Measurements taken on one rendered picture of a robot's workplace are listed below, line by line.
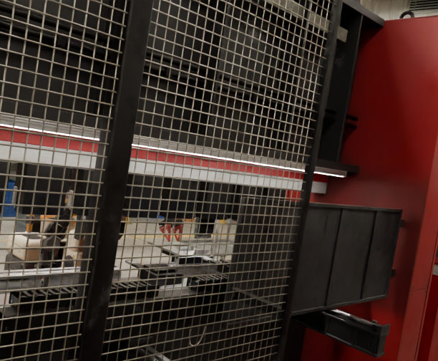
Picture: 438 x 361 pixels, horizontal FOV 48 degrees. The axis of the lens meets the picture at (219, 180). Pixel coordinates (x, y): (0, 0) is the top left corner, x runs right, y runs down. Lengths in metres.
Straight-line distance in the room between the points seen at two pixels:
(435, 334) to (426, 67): 1.44
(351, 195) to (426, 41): 0.86
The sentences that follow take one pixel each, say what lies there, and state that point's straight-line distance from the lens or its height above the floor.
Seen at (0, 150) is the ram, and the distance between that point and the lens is 1.64.
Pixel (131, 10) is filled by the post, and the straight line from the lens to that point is 0.98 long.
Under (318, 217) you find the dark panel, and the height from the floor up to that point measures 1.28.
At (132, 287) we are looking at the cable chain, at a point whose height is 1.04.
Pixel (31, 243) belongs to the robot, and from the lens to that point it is 3.00.
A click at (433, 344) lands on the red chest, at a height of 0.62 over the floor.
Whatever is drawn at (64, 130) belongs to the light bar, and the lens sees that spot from 1.49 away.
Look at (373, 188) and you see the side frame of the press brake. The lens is 2.66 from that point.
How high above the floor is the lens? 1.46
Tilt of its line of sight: 3 degrees down
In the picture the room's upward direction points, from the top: 9 degrees clockwise
